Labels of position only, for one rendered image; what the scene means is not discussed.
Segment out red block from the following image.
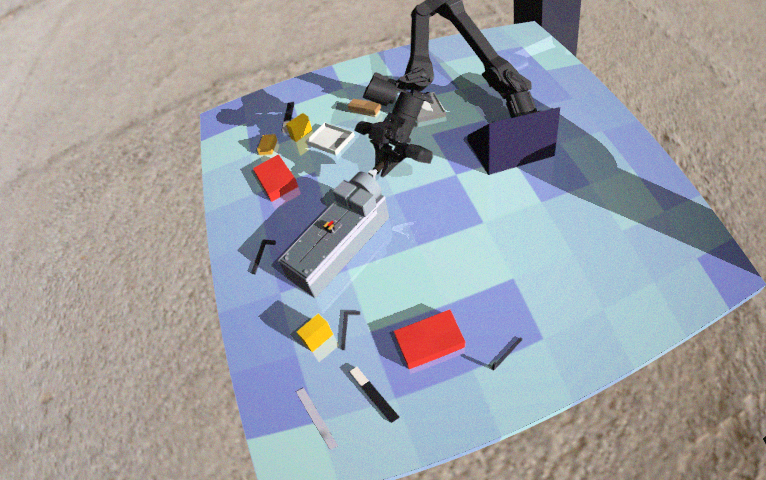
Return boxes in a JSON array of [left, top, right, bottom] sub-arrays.
[[394, 309, 466, 369], [254, 154, 299, 202]]

